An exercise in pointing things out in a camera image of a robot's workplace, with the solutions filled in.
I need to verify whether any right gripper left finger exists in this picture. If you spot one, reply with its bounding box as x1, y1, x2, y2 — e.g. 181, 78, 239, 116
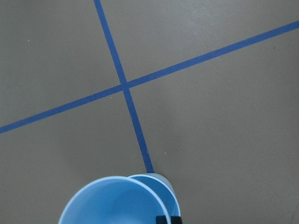
156, 216, 166, 224

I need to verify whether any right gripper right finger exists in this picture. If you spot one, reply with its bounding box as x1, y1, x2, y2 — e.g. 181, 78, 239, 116
171, 216, 182, 224

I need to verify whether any blue cup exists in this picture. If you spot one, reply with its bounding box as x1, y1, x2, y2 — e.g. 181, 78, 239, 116
129, 173, 181, 223
58, 176, 170, 224

